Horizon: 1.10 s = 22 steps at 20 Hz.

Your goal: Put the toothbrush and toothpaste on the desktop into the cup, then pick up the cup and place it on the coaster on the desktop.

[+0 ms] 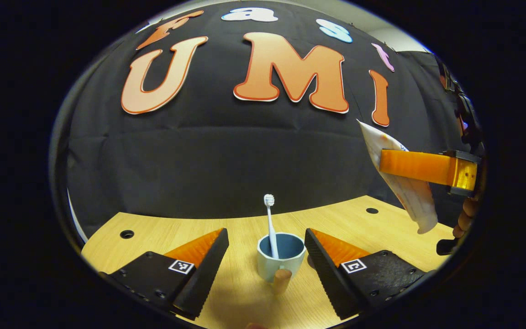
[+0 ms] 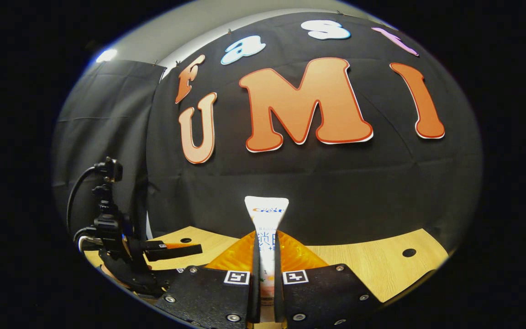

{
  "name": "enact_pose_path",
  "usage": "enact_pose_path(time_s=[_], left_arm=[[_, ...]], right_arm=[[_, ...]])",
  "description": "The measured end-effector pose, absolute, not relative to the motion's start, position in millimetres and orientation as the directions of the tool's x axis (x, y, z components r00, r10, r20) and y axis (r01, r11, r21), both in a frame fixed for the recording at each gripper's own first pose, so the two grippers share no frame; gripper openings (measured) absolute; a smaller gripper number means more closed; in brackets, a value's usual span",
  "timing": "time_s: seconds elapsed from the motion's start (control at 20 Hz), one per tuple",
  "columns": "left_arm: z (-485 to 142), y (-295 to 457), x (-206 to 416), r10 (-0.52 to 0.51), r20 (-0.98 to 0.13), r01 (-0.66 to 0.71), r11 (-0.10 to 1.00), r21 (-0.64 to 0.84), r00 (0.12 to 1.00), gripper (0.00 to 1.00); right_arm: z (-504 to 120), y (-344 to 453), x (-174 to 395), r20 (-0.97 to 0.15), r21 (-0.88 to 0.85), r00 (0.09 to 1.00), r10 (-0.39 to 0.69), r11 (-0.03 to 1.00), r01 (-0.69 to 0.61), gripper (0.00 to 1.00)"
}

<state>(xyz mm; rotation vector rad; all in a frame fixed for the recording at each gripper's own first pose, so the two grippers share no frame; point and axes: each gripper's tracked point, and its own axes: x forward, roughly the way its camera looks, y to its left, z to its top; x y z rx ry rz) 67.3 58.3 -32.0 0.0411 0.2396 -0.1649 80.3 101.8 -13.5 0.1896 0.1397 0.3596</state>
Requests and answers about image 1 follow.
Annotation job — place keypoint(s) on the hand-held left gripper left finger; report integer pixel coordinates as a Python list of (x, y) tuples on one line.
[(206, 274)]

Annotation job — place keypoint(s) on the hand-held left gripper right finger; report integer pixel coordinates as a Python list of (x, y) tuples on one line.
[(324, 274)]

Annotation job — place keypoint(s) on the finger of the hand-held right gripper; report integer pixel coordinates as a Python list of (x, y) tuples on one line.
[(413, 164)]

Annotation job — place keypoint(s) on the white toothpaste tube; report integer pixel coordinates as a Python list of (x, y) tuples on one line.
[(416, 196)]

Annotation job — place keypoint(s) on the white toothbrush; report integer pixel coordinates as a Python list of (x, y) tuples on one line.
[(270, 224)]

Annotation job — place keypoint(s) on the wooden desktop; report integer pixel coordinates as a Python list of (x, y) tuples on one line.
[(240, 278)]

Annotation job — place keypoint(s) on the black backdrop cloth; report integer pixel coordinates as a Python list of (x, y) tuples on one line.
[(199, 160)]

